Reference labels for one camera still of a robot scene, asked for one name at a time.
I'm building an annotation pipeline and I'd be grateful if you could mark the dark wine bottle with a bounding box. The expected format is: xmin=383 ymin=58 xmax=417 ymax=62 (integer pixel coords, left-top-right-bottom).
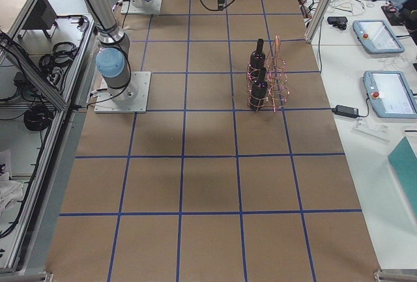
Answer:
xmin=250 ymin=38 xmax=266 ymax=70
xmin=250 ymin=67 xmax=268 ymax=111

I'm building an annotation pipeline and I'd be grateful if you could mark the teach pendant far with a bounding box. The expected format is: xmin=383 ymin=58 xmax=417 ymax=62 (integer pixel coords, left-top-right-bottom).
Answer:
xmin=352 ymin=20 xmax=405 ymax=54

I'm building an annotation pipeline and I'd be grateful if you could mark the teach pendant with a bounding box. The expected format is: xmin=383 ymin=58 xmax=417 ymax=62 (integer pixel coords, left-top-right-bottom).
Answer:
xmin=352 ymin=20 xmax=405 ymax=54
xmin=363 ymin=70 xmax=416 ymax=119

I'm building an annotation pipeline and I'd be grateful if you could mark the black power adapter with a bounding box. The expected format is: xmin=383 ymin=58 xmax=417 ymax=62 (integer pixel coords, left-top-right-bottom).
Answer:
xmin=332 ymin=105 xmax=359 ymax=119

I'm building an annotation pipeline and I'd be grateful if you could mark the teach pendant near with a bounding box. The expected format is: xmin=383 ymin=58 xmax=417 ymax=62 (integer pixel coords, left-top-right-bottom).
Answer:
xmin=363 ymin=70 xmax=416 ymax=119

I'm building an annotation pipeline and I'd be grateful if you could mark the aluminium frame post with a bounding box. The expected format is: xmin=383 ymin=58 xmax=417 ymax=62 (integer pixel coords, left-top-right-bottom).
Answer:
xmin=304 ymin=0 xmax=331 ymax=44

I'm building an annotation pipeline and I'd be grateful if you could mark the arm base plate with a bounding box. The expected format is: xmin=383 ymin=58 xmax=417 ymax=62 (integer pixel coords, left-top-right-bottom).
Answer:
xmin=94 ymin=72 xmax=151 ymax=113
xmin=121 ymin=0 xmax=162 ymax=15

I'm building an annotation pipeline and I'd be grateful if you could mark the copper wire bottle basket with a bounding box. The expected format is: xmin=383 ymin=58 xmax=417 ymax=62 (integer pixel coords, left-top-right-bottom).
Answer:
xmin=246 ymin=36 xmax=290 ymax=111

